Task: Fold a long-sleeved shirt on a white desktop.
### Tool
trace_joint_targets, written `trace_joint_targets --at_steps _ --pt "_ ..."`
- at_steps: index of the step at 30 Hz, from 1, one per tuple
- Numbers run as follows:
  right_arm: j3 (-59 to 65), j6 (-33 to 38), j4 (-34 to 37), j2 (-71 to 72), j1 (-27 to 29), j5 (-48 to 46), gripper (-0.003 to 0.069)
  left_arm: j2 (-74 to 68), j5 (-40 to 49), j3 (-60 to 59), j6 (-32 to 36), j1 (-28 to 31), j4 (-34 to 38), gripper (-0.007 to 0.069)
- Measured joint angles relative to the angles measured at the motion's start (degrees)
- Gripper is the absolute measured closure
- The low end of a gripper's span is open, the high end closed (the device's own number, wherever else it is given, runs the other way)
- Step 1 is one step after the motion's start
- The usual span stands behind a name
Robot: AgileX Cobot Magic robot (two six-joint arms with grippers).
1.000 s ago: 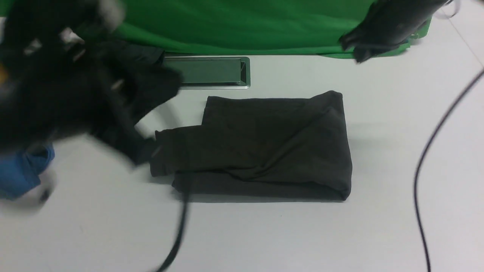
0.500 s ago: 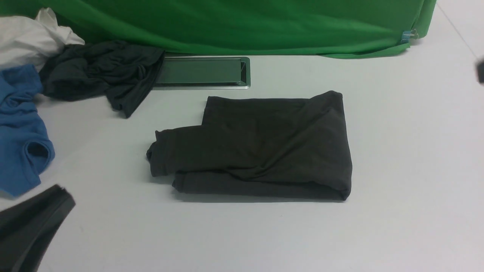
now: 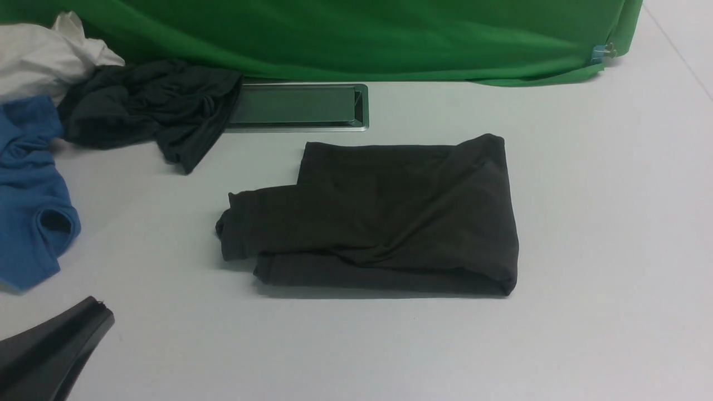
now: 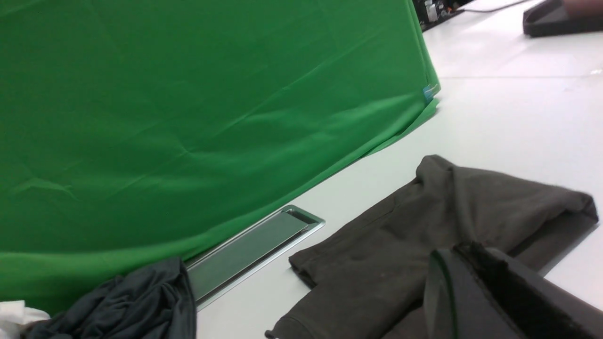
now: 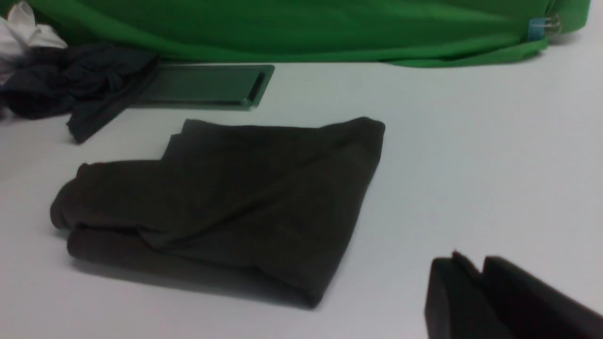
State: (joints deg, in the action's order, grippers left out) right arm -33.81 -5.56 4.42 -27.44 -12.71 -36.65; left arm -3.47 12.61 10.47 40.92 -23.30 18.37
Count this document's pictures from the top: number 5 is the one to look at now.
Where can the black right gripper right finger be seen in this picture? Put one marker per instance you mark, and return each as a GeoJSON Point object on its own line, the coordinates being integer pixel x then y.
{"type": "Point", "coordinates": [532, 309]}

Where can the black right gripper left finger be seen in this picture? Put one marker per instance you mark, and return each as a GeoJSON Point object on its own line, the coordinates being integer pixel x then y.
{"type": "Point", "coordinates": [456, 306]}

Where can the dark gray long-sleeved shirt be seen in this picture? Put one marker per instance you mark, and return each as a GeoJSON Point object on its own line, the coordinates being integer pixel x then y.
{"type": "Point", "coordinates": [225, 202]}

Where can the dark teal crumpled shirt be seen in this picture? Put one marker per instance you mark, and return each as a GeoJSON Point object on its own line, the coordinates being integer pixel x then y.
{"type": "Point", "coordinates": [93, 83]}

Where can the white crumpled shirt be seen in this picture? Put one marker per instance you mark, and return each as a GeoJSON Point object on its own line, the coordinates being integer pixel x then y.
{"type": "Point", "coordinates": [19, 34]}

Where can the green backdrop cloth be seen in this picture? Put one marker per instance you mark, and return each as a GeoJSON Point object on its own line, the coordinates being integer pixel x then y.
{"type": "Point", "coordinates": [408, 33]}

